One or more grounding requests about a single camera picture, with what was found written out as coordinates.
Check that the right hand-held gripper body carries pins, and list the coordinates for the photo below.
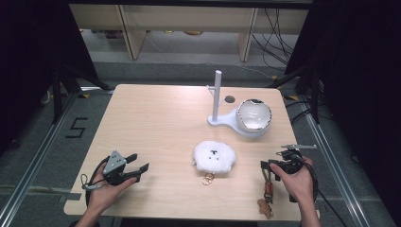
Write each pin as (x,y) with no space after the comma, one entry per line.
(291,160)

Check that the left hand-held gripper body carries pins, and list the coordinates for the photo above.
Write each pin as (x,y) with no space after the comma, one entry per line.
(114,167)

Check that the white key stand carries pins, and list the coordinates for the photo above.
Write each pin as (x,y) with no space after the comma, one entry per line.
(217,94)

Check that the person's right hand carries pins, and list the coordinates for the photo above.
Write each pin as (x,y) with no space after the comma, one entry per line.
(298,186)

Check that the person's left hand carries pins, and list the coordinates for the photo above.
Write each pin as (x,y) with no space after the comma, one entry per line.
(105,194)

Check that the grey tape strip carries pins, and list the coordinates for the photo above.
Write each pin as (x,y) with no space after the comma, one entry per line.
(69,196)

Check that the black metal stand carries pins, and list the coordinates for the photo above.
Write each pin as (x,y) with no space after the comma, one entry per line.
(314,94)
(57,94)

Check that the dark round table hole cap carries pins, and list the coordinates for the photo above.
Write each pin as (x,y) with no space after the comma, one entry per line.
(230,99)

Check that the black curtain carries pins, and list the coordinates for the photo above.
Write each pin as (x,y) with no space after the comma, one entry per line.
(31,63)
(362,78)

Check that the yellow object under desk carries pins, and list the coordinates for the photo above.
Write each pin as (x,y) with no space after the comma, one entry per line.
(193,32)

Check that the light wooden desk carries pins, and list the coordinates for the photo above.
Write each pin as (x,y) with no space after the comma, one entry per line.
(189,19)

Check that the aluminium rail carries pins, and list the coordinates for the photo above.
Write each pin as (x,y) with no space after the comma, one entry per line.
(334,170)
(31,170)

